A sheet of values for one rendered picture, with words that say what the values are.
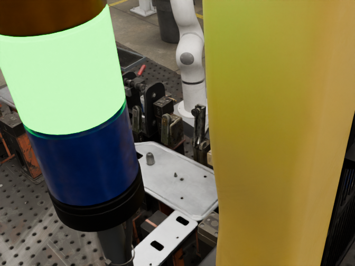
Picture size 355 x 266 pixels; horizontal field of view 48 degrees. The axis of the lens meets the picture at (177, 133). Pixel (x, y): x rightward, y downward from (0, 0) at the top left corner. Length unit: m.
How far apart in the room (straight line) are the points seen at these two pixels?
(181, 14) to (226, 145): 1.53
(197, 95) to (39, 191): 0.90
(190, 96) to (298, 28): 1.81
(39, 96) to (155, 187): 1.22
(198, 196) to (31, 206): 0.86
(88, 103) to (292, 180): 0.18
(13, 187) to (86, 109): 1.87
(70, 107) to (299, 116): 0.16
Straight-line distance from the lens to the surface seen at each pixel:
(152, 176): 1.48
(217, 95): 0.33
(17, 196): 2.05
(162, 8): 4.63
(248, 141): 0.33
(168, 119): 1.58
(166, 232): 1.30
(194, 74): 1.98
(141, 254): 1.27
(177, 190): 1.42
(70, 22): 0.22
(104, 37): 0.23
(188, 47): 1.87
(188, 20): 1.88
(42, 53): 0.22
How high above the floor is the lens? 2.01
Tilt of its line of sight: 37 degrees down
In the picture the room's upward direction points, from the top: 6 degrees counter-clockwise
